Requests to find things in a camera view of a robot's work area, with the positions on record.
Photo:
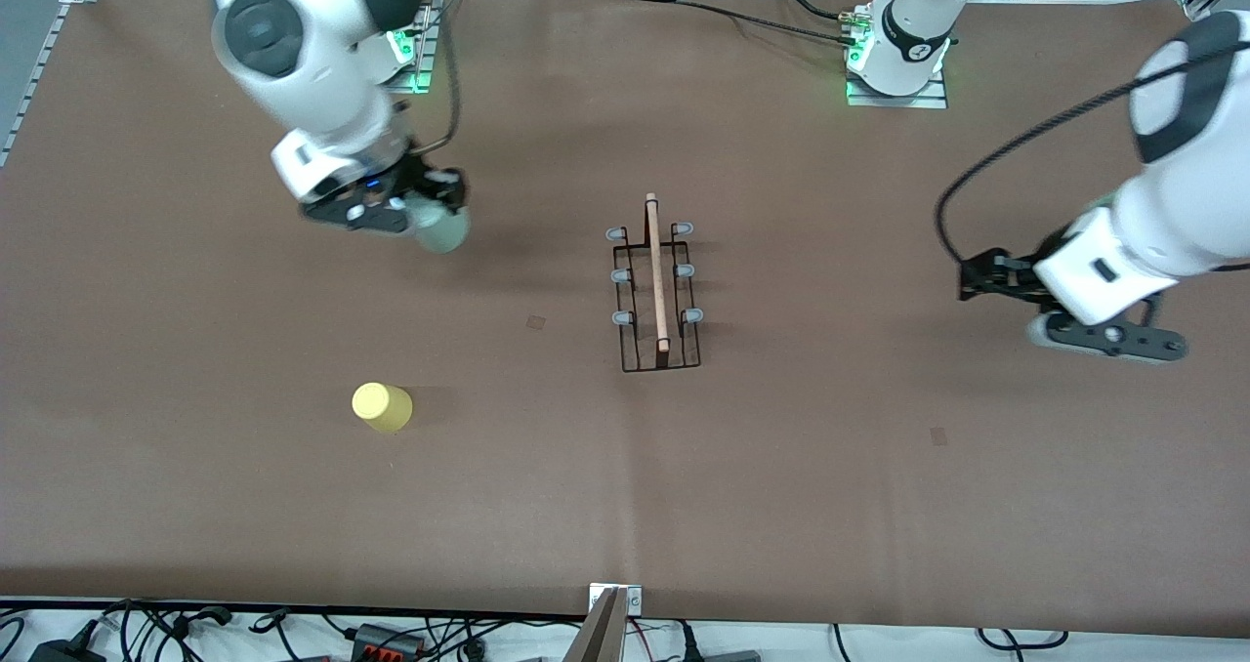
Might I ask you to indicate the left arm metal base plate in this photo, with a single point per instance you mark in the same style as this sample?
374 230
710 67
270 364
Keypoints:
894 101

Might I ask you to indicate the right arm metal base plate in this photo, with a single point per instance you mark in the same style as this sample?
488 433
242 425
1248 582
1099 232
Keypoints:
420 57

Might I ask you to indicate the black power adapter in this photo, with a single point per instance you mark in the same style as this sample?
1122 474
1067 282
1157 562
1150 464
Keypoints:
68 650

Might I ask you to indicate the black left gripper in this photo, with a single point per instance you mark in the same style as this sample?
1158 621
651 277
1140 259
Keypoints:
1021 276

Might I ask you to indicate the black connector with red tabs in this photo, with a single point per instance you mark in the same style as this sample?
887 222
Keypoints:
386 640

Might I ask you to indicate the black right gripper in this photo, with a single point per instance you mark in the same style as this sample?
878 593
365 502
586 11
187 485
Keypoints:
436 186

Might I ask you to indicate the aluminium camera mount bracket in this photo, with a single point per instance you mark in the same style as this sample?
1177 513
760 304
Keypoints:
605 628

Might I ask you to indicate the pale green plastic cup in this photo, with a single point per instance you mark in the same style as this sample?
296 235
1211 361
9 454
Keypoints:
444 232

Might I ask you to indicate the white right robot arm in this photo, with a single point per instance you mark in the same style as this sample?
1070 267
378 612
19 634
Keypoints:
312 66

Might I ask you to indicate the black plug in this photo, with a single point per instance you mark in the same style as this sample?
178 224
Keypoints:
688 642

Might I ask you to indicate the yellow plastic cup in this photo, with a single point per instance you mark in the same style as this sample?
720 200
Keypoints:
381 406

